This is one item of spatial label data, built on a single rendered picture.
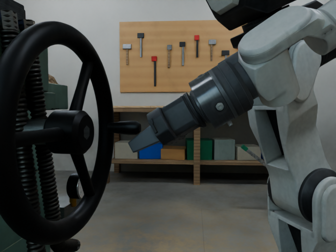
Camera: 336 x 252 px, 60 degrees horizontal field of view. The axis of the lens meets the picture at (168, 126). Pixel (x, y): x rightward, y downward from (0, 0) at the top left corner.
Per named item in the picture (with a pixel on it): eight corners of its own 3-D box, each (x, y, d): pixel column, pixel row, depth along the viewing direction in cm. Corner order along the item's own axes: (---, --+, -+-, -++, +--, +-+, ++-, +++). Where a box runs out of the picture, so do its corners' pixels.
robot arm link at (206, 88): (168, 159, 42) (241, 118, 40) (137, 103, 44) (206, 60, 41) (182, 153, 55) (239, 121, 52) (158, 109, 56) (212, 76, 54)
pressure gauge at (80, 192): (78, 211, 66) (77, 175, 65) (62, 210, 67) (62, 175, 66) (90, 202, 72) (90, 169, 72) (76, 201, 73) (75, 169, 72)
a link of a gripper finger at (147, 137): (127, 139, 50) (157, 121, 49) (136, 155, 50) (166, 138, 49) (124, 139, 49) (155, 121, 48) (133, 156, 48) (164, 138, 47)
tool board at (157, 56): (277, 91, 364) (279, 17, 358) (119, 92, 377) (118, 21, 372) (276, 91, 368) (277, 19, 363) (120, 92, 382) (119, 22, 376)
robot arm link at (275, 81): (247, 133, 47) (312, 97, 45) (222, 88, 41) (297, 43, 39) (223, 96, 56) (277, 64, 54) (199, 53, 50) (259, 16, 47)
